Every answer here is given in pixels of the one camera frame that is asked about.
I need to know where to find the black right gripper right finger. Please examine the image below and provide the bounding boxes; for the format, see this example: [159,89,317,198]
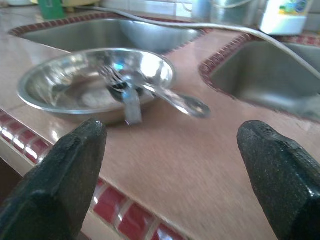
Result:
[236,119,320,240]

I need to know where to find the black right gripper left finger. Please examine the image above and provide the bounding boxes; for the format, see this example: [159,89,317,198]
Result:
[0,118,109,240]

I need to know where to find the stainless steel plate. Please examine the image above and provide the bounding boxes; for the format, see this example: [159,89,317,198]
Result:
[16,47,176,126]

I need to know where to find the steel fork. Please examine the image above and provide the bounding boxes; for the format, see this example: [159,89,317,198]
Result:
[98,63,144,125]

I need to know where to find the steel spoon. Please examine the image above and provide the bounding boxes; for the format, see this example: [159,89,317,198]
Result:
[139,79,213,119]

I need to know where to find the stainless steel sink basin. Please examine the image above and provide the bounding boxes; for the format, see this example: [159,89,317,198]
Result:
[8,16,205,55]
[199,39,320,122]

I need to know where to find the white detergent bottle yellow cap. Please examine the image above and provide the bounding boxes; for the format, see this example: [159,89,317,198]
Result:
[258,0,314,36]

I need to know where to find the green dish soap bottle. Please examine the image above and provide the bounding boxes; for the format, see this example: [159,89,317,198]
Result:
[36,0,66,21]

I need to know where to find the white water hose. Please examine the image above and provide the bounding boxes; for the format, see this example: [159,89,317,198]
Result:
[74,5,320,81]

